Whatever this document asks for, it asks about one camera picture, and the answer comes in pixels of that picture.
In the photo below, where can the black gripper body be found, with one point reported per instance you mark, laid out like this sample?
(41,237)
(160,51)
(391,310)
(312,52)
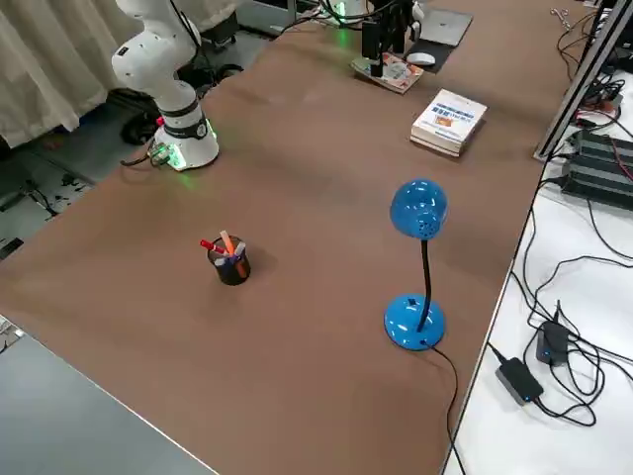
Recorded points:
(394,25)

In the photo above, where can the colourful juice recipe book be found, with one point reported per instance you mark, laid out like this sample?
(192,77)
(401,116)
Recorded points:
(400,74)

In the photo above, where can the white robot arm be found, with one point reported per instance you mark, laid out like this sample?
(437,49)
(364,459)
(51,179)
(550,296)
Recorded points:
(418,22)
(148,54)

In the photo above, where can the silver laptop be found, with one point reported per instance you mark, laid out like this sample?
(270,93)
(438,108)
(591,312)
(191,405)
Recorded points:
(447,25)

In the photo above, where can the thick white blue book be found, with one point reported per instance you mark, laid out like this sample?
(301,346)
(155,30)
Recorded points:
(450,116)

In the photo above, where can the white computer mouse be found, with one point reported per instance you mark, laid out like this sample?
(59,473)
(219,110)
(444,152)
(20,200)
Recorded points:
(421,58)

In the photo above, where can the black mouse mat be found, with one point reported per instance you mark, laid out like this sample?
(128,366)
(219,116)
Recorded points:
(442,54)

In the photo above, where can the blue desk lamp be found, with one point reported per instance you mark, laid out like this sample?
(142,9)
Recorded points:
(418,203)

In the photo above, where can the silver scissors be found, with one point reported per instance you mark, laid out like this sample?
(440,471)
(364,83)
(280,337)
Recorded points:
(559,14)

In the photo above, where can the white pen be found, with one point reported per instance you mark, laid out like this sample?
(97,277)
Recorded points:
(239,249)

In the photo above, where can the green-lit connector block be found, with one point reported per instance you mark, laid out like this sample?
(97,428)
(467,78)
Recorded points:
(160,154)

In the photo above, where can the orange pen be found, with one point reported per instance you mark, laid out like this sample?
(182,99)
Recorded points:
(236,259)

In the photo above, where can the black finned power supply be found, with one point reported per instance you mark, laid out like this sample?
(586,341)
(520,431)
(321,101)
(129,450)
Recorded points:
(603,148)
(598,183)

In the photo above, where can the red capped pen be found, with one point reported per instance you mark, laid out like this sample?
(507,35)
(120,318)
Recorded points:
(210,245)

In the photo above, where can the black pen cup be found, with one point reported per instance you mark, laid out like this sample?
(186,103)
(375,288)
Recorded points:
(232,274)

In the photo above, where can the black power adapter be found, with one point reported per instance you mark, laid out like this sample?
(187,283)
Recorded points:
(519,380)
(551,341)

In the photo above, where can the beige curtain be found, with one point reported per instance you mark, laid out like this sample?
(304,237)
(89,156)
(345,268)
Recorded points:
(39,59)

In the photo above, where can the grey side table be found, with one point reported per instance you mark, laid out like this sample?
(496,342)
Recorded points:
(59,420)

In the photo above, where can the aluminium frame post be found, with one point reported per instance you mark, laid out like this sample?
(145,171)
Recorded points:
(573,84)

